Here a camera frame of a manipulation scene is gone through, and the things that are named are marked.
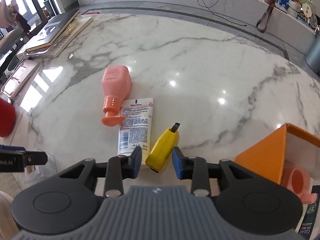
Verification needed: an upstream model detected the orange storage box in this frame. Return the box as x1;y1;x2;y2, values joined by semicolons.
235;123;319;184

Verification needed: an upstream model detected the stack of books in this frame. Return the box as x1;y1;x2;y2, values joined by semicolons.
17;9;93;60

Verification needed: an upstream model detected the pink cup in box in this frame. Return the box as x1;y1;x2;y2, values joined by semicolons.
281;167;317;204

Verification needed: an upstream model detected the yellow tape measure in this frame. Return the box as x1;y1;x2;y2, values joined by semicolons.
145;122;180;173

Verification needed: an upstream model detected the white lotion tube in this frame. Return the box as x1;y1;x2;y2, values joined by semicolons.
118;98;153;166

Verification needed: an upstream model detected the pink compartment tray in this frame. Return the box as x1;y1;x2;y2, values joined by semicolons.
1;60;39;99

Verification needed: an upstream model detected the red object at edge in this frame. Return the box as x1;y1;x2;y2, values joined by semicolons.
0;98;16;138

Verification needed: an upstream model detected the black cable on floor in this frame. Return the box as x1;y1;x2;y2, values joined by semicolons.
196;0;248;28

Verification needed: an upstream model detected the brown strap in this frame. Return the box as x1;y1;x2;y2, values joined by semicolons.
256;0;278;34

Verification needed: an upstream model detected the clear acrylic photo block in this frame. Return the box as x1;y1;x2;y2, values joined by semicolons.
24;153;57;185

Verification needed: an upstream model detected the grey trash bin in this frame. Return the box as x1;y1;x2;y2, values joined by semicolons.
305;33;320;75

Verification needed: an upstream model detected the dark shampoo bottle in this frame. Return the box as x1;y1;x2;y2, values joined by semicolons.
296;197;319;239

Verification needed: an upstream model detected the pink pump bottle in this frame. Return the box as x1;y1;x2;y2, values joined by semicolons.
101;65;131;127

